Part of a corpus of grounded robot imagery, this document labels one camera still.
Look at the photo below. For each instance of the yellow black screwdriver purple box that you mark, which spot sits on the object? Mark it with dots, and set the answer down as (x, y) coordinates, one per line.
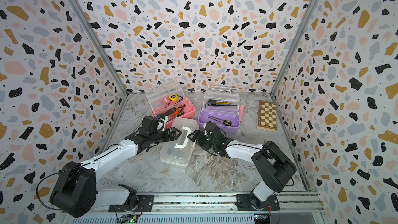
(223, 121)

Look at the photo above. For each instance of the aluminium corner post right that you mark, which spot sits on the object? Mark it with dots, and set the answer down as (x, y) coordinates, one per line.
(299, 34)

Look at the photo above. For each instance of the purple toolbox with clear lid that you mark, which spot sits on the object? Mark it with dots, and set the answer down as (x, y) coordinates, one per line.
(221, 102)

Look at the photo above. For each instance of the wooden chessboard box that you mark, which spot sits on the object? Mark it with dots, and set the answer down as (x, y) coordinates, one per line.
(267, 116)

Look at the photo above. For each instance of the yellow tape measure in pink box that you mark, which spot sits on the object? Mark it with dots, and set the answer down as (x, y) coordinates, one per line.
(173, 98)

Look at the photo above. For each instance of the pink toy microphone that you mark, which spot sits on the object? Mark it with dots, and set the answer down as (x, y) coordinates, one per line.
(241, 110)

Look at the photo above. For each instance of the orange black screwdriver pink box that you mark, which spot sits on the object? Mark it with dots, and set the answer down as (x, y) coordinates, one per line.
(175, 111)

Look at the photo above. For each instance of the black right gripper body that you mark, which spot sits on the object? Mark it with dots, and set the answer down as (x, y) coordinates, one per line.
(204, 141)

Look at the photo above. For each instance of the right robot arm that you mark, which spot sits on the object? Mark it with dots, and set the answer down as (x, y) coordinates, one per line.
(274, 167)

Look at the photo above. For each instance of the aluminium corner post left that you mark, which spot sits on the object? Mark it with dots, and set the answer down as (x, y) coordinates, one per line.
(97, 45)

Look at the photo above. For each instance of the pink toolbox with clear lid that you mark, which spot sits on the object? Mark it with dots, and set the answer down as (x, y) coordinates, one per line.
(156, 94)

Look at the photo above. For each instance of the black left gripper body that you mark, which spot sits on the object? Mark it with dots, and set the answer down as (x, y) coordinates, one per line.
(161, 136)

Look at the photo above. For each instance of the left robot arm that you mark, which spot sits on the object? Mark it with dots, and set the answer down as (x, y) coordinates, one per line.
(76, 191)

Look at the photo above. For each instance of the white clear toolbox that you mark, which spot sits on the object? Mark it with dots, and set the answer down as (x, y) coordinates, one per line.
(178, 153)

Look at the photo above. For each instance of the aluminium corner post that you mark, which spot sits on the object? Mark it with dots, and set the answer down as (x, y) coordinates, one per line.
(97, 45)
(299, 34)

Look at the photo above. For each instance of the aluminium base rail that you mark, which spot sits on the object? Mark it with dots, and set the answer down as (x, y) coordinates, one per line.
(289, 207)

